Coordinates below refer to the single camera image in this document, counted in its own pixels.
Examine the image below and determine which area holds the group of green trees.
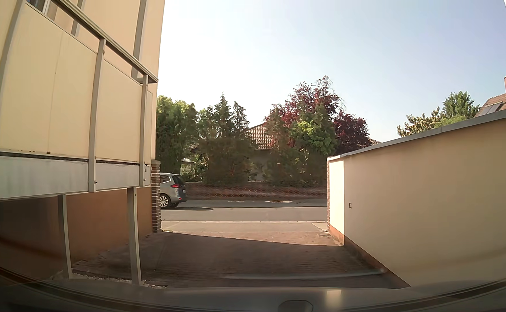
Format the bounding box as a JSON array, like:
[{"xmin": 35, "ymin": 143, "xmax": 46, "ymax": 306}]
[{"xmin": 156, "ymin": 93, "xmax": 258, "ymax": 185}]

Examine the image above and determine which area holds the grey asphalt road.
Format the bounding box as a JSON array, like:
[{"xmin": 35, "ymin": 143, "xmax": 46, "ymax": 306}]
[{"xmin": 161, "ymin": 206, "xmax": 328, "ymax": 222}]

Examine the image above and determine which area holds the red-leaved tree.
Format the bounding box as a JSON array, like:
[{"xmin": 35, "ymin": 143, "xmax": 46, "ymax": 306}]
[{"xmin": 263, "ymin": 76, "xmax": 372, "ymax": 186}]

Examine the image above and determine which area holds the paved pavement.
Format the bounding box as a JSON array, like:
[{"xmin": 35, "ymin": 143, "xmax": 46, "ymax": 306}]
[{"xmin": 161, "ymin": 220, "xmax": 329, "ymax": 233}]

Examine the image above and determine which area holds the grey car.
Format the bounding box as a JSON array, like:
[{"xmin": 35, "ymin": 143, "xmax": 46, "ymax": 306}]
[{"xmin": 160, "ymin": 172, "xmax": 188, "ymax": 209}]

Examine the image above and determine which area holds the brick paved driveway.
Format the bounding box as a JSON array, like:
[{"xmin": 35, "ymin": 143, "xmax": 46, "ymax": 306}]
[{"xmin": 72, "ymin": 231, "xmax": 409, "ymax": 289}]

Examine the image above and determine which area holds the car's own bonnet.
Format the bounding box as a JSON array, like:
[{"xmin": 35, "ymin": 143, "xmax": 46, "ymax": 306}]
[{"xmin": 0, "ymin": 269, "xmax": 506, "ymax": 312}]

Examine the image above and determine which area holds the green tree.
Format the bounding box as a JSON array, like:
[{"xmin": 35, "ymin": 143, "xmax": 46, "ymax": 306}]
[{"xmin": 397, "ymin": 90, "xmax": 481, "ymax": 138}]

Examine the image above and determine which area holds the beige building with balcony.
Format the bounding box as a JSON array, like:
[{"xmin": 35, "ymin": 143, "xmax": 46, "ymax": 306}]
[{"xmin": 0, "ymin": 0, "xmax": 166, "ymax": 286}]

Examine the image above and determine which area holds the house with red chimney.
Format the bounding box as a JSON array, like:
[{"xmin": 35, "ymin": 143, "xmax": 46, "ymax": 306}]
[{"xmin": 474, "ymin": 75, "xmax": 506, "ymax": 118}]

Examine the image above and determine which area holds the low red brick wall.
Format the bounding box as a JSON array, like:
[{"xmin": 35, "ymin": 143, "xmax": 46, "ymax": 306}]
[{"xmin": 184, "ymin": 181, "xmax": 327, "ymax": 201}]

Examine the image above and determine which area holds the beige rendered wall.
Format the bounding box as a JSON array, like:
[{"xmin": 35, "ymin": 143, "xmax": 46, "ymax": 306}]
[{"xmin": 326, "ymin": 103, "xmax": 506, "ymax": 287}]

